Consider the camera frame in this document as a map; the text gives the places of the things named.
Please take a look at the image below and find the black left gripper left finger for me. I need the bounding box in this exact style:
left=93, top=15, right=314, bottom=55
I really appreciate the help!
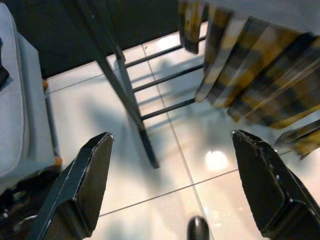
left=29, top=132, right=115, bottom=240

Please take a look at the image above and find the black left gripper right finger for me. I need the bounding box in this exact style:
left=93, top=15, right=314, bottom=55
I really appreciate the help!
left=231, top=129, right=320, bottom=240

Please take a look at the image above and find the yellow plaid shirt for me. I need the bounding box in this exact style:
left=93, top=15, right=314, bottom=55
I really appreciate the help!
left=177, top=0, right=320, bottom=161

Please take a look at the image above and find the black metal clothes rack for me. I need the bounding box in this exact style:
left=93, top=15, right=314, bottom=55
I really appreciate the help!
left=74, top=0, right=208, bottom=170

